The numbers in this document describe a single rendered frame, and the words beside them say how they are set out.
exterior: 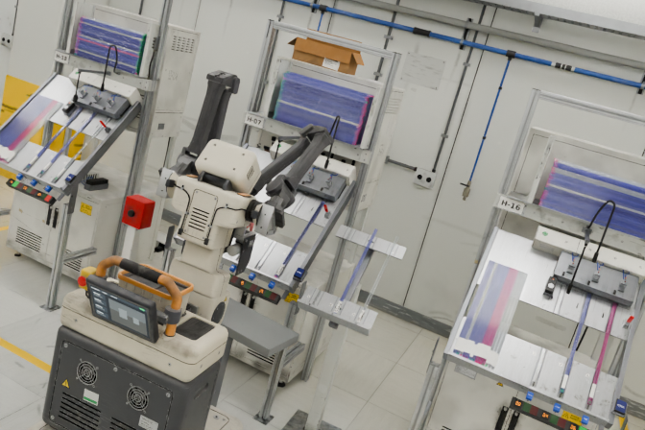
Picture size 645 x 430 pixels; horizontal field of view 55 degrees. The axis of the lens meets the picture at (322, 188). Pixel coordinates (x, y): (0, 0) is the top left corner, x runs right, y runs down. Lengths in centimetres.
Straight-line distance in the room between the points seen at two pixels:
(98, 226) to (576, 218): 270
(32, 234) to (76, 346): 214
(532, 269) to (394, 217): 191
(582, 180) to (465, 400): 118
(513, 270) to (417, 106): 199
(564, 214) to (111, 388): 205
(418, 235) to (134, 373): 297
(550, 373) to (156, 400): 159
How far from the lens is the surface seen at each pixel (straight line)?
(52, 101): 420
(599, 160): 321
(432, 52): 466
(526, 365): 284
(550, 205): 304
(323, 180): 324
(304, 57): 371
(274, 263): 304
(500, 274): 299
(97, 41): 411
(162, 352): 212
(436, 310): 484
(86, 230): 405
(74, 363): 235
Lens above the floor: 182
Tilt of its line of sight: 12 degrees down
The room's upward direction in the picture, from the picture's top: 15 degrees clockwise
